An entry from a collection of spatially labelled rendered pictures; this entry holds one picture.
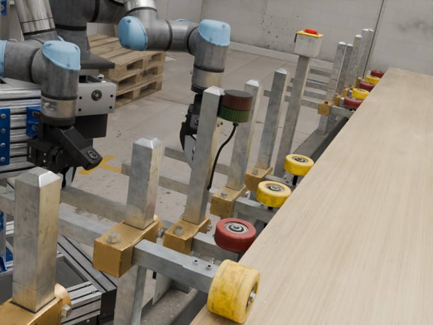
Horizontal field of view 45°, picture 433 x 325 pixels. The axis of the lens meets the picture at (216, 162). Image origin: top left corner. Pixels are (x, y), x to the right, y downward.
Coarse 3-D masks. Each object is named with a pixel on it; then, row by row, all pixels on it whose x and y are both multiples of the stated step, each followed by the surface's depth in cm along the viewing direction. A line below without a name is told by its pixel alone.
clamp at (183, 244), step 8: (208, 216) 115; (176, 224) 108; (184, 224) 108; (192, 224) 109; (200, 224) 109; (208, 224) 113; (168, 232) 104; (184, 232) 105; (192, 232) 106; (168, 240) 104; (176, 240) 103; (184, 240) 103; (192, 240) 106; (176, 248) 104; (184, 248) 103
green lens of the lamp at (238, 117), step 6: (222, 108) 99; (222, 114) 99; (228, 114) 98; (234, 114) 98; (240, 114) 98; (246, 114) 99; (228, 120) 98; (234, 120) 98; (240, 120) 98; (246, 120) 99
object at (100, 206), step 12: (72, 192) 116; (84, 192) 117; (72, 204) 116; (84, 204) 115; (96, 204) 113; (108, 204) 113; (120, 204) 114; (108, 216) 113; (120, 216) 112; (168, 228) 108; (204, 240) 106; (204, 252) 106; (216, 252) 104; (228, 252) 103
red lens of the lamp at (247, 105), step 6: (222, 96) 99; (228, 96) 97; (252, 96) 99; (222, 102) 99; (228, 102) 97; (234, 102) 97; (240, 102) 97; (246, 102) 97; (252, 102) 99; (234, 108) 97; (240, 108) 97; (246, 108) 98
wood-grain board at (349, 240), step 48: (384, 96) 256; (432, 96) 277; (336, 144) 168; (384, 144) 177; (432, 144) 187; (336, 192) 130; (384, 192) 135; (432, 192) 141; (288, 240) 103; (336, 240) 106; (384, 240) 110; (432, 240) 113; (288, 288) 87; (336, 288) 90; (384, 288) 92; (432, 288) 95
